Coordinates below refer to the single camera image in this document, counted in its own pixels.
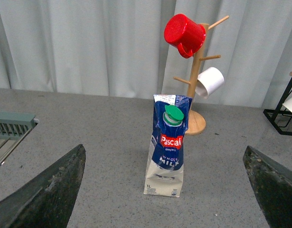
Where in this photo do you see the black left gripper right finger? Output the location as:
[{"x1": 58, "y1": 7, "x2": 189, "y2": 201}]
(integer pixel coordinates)
[{"x1": 243, "y1": 146, "x2": 292, "y2": 228}]

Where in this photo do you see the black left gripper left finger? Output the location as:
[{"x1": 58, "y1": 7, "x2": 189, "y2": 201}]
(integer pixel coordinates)
[{"x1": 0, "y1": 144, "x2": 86, "y2": 228}]

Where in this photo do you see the blue Pascual milk carton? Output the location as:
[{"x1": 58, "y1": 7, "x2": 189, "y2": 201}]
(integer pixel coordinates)
[{"x1": 143, "y1": 95, "x2": 192, "y2": 197}]

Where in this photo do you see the green dish rack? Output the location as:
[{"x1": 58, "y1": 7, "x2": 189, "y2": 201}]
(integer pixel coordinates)
[{"x1": 0, "y1": 111, "x2": 39, "y2": 166}]

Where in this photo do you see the wooden mug tree stand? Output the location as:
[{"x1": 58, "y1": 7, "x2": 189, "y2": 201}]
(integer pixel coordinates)
[{"x1": 173, "y1": 15, "x2": 230, "y2": 136}]

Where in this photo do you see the white mug on tree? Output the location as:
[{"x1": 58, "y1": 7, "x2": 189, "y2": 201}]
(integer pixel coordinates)
[{"x1": 195, "y1": 67, "x2": 224, "y2": 99}]

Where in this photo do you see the red plastic mug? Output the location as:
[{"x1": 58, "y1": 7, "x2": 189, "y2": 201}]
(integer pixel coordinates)
[{"x1": 164, "y1": 14, "x2": 206, "y2": 58}]

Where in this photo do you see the black wire rack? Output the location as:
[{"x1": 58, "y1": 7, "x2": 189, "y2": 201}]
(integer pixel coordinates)
[{"x1": 263, "y1": 71, "x2": 292, "y2": 136}]

